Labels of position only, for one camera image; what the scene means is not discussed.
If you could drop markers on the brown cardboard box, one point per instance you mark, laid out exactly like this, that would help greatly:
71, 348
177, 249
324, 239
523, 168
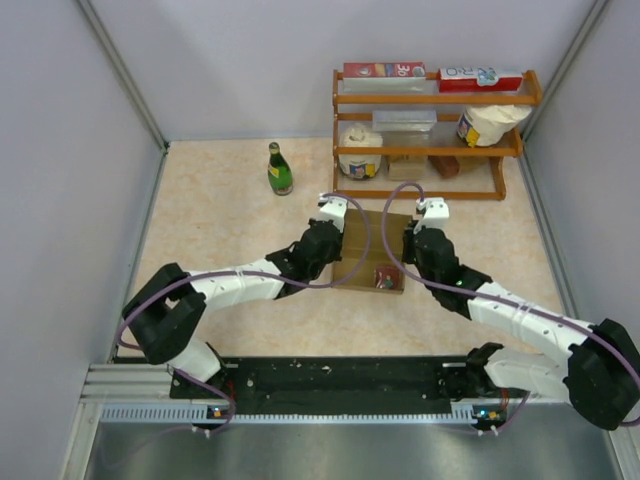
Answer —
354, 241

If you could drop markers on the small red packet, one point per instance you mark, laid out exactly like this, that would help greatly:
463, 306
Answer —
387, 277

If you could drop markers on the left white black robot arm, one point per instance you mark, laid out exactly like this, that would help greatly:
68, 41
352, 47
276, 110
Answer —
164, 314

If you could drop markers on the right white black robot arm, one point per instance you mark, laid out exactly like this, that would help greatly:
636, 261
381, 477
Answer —
592, 367

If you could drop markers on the silver foil box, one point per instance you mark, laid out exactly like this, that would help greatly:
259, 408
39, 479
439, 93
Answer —
403, 120

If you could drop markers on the red foil box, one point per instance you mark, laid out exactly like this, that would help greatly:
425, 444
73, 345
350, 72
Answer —
384, 71

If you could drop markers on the red white wrap box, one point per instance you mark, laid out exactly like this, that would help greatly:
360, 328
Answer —
478, 79

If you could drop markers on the green glass bottle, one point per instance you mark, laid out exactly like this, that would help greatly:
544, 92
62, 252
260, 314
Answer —
279, 172

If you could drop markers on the white bag left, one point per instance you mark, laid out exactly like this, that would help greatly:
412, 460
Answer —
360, 166

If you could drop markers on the tan block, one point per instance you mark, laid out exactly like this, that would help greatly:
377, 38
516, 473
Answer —
406, 167

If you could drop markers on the brown red block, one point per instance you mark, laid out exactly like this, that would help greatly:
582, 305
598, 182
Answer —
446, 166

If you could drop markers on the wooden shelf rack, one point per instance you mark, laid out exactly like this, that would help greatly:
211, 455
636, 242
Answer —
440, 141

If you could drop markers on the large white flour bag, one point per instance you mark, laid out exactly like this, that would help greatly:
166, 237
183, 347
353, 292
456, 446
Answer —
484, 126

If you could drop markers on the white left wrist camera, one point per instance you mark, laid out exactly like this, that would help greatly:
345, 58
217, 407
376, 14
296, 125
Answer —
332, 209

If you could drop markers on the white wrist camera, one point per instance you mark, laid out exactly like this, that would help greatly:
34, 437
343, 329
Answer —
434, 213
332, 209

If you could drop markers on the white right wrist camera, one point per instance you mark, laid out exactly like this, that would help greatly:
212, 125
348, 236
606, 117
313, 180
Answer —
434, 213

